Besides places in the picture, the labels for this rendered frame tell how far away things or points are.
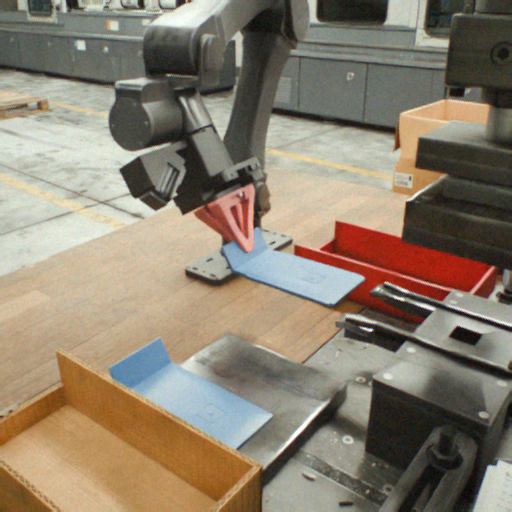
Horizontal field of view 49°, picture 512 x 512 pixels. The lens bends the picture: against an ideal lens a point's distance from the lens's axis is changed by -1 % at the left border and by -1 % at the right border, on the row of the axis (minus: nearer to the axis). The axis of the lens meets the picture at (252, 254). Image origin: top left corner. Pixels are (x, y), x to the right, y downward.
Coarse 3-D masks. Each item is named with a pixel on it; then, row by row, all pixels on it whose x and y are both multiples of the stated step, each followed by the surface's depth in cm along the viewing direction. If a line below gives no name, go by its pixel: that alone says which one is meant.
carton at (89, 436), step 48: (96, 384) 53; (0, 432) 52; (48, 432) 54; (96, 432) 54; (144, 432) 50; (192, 432) 46; (0, 480) 43; (48, 480) 49; (96, 480) 49; (144, 480) 49; (192, 480) 48; (240, 480) 41
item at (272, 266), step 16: (256, 240) 71; (240, 256) 68; (256, 256) 70; (272, 256) 70; (288, 256) 70; (240, 272) 66; (256, 272) 66; (272, 272) 66; (288, 272) 66; (304, 272) 66; (320, 272) 66; (336, 272) 65; (304, 288) 62; (320, 288) 62; (336, 288) 62; (352, 288) 62; (336, 304) 60
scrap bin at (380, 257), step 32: (352, 224) 87; (320, 256) 78; (352, 256) 89; (384, 256) 86; (416, 256) 82; (448, 256) 79; (416, 288) 71; (448, 288) 80; (480, 288) 70; (416, 320) 72
